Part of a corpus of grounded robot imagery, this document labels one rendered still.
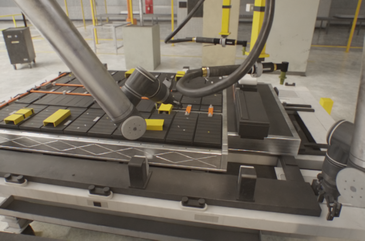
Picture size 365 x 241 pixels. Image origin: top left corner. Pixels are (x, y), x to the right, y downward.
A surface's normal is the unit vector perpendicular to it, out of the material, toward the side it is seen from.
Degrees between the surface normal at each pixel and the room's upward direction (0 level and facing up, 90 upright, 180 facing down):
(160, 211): 90
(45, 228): 0
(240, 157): 90
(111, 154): 90
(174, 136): 0
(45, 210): 0
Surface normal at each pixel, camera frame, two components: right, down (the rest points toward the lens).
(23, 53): 0.34, 0.39
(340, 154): -0.76, 0.27
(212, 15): -0.15, 0.40
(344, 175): -0.95, 0.06
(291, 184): 0.00, -0.91
